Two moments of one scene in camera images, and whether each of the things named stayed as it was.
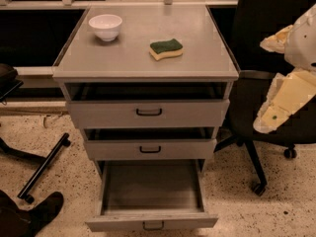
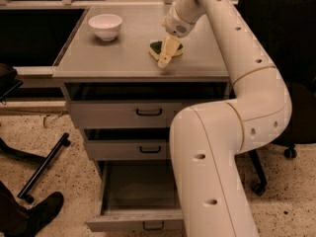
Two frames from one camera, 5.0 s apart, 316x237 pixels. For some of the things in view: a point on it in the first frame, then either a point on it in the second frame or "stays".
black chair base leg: (64, 140) stays
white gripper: (302, 46) → (175, 26)
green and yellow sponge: (163, 49) stays
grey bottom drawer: (157, 195) stays
